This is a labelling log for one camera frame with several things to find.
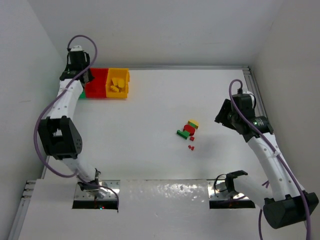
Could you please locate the pale yellow curved lego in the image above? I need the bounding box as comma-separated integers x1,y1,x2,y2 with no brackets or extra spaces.
188,119,199,127

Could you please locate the red round lego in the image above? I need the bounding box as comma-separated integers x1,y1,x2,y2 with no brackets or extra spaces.
183,124,196,136

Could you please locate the yellow butterfly round lego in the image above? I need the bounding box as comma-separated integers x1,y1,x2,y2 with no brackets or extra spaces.
117,78,126,89

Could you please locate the green L-shaped lego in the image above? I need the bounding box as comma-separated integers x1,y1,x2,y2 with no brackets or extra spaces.
176,129,190,139

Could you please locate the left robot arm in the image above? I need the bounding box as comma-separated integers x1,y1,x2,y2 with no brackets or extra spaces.
37,45,100,192

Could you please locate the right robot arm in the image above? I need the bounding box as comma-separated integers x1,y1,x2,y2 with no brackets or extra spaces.
215,90,319,229

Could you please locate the red plastic bin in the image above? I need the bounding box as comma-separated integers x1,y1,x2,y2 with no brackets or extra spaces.
84,68,109,99

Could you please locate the green plastic bin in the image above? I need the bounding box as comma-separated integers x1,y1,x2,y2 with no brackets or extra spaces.
79,91,86,99

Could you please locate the yellow plastic bin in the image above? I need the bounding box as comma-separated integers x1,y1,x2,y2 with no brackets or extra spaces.
105,68,130,99

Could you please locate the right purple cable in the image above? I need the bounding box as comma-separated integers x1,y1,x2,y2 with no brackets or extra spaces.
229,79,312,240

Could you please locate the purple cable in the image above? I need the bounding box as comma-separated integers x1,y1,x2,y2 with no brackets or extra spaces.
229,79,312,240
33,34,120,208

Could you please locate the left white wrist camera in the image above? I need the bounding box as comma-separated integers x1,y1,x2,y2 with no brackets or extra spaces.
70,45,83,52

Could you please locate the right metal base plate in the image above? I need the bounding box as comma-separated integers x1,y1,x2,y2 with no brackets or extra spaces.
207,178,249,201

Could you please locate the metal base plate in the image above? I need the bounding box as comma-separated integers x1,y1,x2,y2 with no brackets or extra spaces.
207,178,249,201
73,180,120,201

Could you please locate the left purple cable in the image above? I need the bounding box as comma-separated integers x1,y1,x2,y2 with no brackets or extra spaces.
33,34,120,208

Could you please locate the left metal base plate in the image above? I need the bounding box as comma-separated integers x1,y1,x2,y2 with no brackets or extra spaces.
73,180,120,201

